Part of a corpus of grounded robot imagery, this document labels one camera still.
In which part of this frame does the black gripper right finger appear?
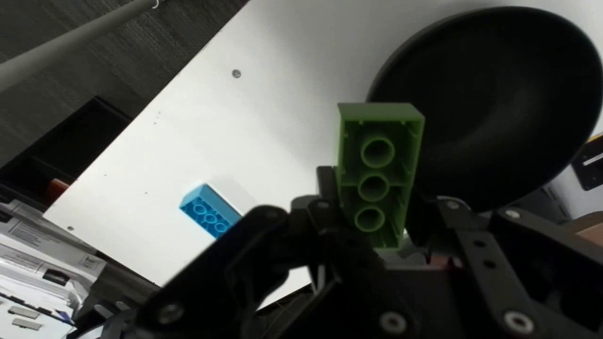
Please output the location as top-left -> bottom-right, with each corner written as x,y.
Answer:
407,197 -> 603,339

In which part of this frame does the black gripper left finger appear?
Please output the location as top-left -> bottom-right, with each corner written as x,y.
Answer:
134,167 -> 415,339

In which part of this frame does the blue lego brick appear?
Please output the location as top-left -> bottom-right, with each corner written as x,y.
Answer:
179,184 -> 241,239

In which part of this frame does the green lego brick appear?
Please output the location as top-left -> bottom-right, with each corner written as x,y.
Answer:
336,103 -> 426,248

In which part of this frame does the black bowl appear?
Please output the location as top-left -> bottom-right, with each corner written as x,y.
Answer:
368,5 -> 603,210

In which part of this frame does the white device with labels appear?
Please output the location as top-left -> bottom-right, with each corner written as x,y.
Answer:
0,203 -> 108,325

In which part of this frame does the white pvc pipe frame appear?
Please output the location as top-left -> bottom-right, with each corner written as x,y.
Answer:
0,0 -> 166,90

